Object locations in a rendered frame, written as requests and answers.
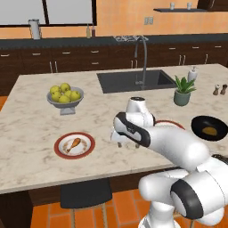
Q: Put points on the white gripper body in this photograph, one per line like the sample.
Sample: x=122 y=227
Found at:
x=120 y=137

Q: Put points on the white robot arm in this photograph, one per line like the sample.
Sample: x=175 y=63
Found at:
x=178 y=148

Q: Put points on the chicken drumstick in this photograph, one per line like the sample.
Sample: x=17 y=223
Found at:
x=74 y=144

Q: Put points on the grey fruit bowl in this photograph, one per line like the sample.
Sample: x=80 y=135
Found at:
x=67 y=107

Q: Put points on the black bowl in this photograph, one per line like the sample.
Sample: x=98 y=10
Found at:
x=207 y=123

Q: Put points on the red rimmed white plate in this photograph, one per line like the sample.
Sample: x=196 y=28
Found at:
x=166 y=122
x=86 y=147

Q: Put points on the dark sink basin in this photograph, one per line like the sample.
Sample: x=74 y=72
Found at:
x=130 y=81

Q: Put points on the black stool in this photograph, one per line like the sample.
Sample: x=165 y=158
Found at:
x=86 y=194

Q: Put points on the yellow green apple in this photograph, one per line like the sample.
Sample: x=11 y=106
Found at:
x=75 y=95
x=65 y=87
x=55 y=89
x=64 y=99
x=55 y=96

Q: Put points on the green plant in grey pot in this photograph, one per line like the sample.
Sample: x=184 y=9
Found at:
x=182 y=93

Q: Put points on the grey curved tap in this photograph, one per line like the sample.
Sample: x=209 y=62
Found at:
x=144 y=59

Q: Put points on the white soap dispenser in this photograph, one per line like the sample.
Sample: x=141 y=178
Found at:
x=192 y=74

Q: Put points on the dark wood cupboard run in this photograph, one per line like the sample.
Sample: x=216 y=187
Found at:
x=74 y=59

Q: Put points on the brown shaker with white cap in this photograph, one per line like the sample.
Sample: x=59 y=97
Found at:
x=216 y=90

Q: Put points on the dark brown shaker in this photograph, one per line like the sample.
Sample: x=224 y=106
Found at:
x=223 y=89

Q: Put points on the dark red bottle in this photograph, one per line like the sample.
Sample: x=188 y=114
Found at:
x=93 y=30

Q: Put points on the pale glass bottle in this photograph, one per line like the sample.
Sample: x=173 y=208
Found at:
x=88 y=31

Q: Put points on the dark wood island base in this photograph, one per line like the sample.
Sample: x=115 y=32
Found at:
x=14 y=210

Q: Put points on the white cup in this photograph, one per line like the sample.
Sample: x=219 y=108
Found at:
x=172 y=5
x=189 y=5

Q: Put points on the black framed window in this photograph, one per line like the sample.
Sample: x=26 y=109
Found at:
x=44 y=12

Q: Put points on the grey wall socket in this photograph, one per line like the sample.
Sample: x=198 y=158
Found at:
x=148 y=20

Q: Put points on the dark wall shelf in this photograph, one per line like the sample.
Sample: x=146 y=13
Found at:
x=181 y=10

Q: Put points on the dark wood wall cupboard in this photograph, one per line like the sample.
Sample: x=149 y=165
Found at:
x=215 y=4

